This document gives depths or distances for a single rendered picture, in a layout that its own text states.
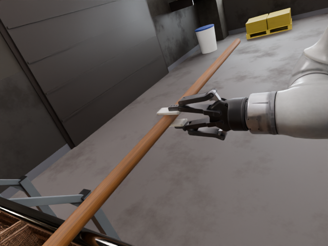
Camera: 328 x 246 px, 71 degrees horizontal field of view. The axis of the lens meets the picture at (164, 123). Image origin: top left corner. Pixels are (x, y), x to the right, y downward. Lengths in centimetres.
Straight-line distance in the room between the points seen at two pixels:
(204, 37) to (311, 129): 606
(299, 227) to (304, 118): 139
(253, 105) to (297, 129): 9
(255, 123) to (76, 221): 38
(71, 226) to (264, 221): 155
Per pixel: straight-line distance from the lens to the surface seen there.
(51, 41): 385
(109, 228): 106
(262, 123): 50
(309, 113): 48
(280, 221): 184
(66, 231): 43
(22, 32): 370
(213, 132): 59
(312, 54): 61
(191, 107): 57
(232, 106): 52
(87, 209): 44
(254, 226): 182
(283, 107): 49
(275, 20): 677
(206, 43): 651
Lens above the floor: 146
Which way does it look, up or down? 26 degrees down
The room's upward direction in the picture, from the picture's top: 20 degrees counter-clockwise
